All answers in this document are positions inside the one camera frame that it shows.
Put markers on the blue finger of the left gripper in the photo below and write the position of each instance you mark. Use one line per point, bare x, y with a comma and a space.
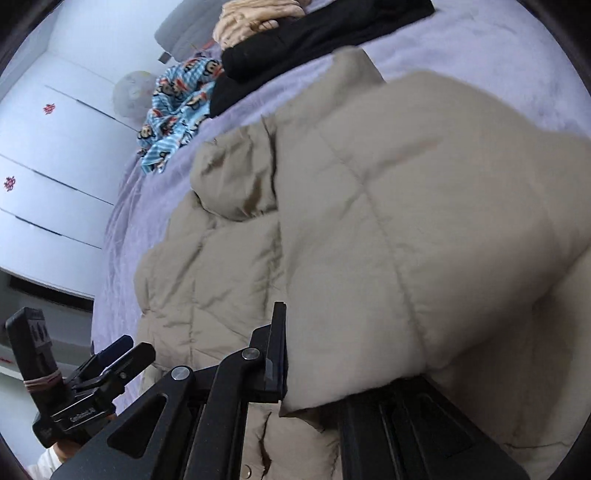
104, 376

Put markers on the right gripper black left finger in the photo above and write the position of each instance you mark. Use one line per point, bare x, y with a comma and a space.
190, 424

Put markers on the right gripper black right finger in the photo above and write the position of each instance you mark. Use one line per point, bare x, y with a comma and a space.
410, 430

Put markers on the beige puffer down jacket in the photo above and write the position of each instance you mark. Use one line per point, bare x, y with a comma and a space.
414, 226

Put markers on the person's left hand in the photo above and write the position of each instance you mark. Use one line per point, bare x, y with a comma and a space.
65, 450

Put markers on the white wardrobe with doors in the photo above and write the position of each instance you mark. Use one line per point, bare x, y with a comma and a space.
63, 153

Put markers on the round white plush toy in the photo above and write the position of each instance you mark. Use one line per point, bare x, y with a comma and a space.
132, 95

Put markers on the blue cartoon monkey garment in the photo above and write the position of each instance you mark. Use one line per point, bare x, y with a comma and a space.
180, 103

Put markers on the grey padded headboard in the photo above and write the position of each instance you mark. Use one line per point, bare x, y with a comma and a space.
188, 28

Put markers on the peach striped garment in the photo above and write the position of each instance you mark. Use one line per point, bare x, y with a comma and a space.
241, 19

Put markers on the lavender embossed bed blanket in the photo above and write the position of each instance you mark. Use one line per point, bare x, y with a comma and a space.
496, 47

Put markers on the black folded garment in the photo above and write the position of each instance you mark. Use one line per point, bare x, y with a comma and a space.
267, 55

